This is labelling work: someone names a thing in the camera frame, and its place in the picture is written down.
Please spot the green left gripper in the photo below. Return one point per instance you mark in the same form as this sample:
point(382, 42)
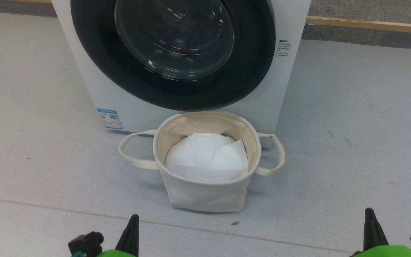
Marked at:
point(116, 254)

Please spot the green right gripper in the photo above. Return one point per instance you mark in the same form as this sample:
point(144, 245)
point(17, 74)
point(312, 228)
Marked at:
point(387, 251)

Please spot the washing machine glass door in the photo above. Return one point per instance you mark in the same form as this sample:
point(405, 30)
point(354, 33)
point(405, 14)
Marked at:
point(255, 64)

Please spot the white front-load washing machine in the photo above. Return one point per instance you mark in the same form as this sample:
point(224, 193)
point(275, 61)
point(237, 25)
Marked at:
point(291, 82)

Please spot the cream fabric laundry basket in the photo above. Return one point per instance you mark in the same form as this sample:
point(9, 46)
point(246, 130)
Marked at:
point(205, 196)

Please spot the white paper basket filling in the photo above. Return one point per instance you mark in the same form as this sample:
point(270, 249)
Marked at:
point(205, 160)

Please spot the blue energy label sticker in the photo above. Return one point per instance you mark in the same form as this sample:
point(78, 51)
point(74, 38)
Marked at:
point(110, 119)

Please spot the wooden baseboard strip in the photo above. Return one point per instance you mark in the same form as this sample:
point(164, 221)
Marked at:
point(369, 25)

